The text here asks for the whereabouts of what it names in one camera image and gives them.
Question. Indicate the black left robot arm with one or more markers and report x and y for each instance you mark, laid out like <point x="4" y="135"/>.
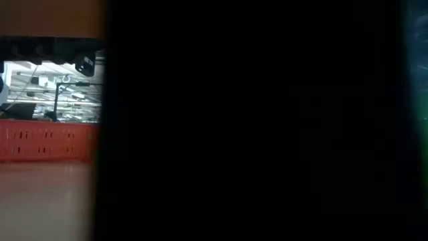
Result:
<point x="40" y="50"/>

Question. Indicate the dark background monitor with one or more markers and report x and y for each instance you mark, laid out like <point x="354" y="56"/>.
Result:
<point x="16" y="112"/>

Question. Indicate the wooden shelf with black frame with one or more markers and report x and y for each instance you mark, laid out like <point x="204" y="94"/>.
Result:
<point x="234" y="134"/>

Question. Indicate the large orange plastic basket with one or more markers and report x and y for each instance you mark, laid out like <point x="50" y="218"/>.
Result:
<point x="50" y="144"/>

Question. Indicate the black background stand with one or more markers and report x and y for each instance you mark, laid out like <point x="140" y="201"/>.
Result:
<point x="56" y="100"/>

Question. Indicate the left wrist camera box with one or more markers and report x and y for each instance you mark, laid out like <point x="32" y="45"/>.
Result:
<point x="85" y="65"/>

